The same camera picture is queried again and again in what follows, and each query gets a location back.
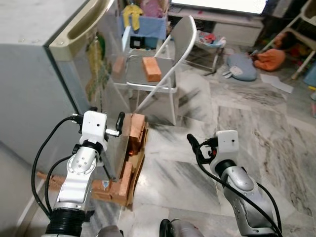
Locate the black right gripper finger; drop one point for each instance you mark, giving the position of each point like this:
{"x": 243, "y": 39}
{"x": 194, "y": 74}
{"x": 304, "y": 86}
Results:
{"x": 194, "y": 143}

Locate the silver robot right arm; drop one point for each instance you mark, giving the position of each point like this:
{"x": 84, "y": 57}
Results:
{"x": 242, "y": 185}

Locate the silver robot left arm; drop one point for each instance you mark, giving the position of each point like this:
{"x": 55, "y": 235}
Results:
{"x": 79, "y": 173}

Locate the grey fridge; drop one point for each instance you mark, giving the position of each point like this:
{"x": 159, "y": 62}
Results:
{"x": 29, "y": 84}

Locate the orange brick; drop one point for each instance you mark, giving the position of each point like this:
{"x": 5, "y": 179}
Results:
{"x": 152, "y": 69}
{"x": 137, "y": 129}
{"x": 125, "y": 180}

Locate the green yellow door sticker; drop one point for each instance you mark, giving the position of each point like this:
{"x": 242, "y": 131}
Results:
{"x": 97, "y": 64}

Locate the small black box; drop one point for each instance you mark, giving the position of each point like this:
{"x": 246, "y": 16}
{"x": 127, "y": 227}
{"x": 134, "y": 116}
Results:
{"x": 137, "y": 42}

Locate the grey robot right leg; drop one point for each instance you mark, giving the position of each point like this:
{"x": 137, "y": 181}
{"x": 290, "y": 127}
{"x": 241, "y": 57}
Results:
{"x": 180, "y": 229}

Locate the grey robot leg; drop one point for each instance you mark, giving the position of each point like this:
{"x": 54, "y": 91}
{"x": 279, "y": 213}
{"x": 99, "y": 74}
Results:
{"x": 109, "y": 232}
{"x": 180, "y": 229}

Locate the light blue stool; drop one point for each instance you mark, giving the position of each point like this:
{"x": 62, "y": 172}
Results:
{"x": 311, "y": 76}

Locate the white paper sheet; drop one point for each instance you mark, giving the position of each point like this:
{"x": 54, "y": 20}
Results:
{"x": 276, "y": 83}

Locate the blue storage box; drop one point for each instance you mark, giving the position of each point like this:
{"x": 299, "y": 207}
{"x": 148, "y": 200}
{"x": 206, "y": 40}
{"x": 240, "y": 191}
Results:
{"x": 150, "y": 28}

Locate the grey robot left leg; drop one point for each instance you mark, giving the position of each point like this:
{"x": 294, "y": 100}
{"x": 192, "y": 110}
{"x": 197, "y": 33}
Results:
{"x": 109, "y": 232}

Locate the yellow plush toy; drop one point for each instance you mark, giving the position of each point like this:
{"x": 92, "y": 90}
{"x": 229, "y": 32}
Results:
{"x": 132, "y": 16}

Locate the colourful baby bouncer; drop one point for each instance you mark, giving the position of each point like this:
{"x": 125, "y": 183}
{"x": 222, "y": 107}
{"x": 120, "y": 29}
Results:
{"x": 210, "y": 40}

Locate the orange doll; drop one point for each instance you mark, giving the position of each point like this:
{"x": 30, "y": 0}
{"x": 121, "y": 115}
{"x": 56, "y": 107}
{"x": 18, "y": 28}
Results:
{"x": 270, "y": 60}

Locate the white baby high chair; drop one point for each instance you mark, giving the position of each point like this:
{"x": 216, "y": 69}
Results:
{"x": 303, "y": 29}

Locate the pink cloth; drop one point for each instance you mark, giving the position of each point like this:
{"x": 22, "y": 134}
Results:
{"x": 154, "y": 7}

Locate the white television cabinet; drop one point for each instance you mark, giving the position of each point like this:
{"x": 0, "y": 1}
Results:
{"x": 237, "y": 29}

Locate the bright television screen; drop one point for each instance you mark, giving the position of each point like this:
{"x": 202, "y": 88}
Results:
{"x": 217, "y": 5}

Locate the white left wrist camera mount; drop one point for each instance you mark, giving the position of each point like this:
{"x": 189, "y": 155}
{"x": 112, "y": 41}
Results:
{"x": 94, "y": 126}

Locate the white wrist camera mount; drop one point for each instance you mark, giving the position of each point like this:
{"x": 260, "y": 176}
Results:
{"x": 227, "y": 143}
{"x": 94, "y": 126}

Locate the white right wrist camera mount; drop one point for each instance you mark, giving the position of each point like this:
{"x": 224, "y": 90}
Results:
{"x": 227, "y": 143}

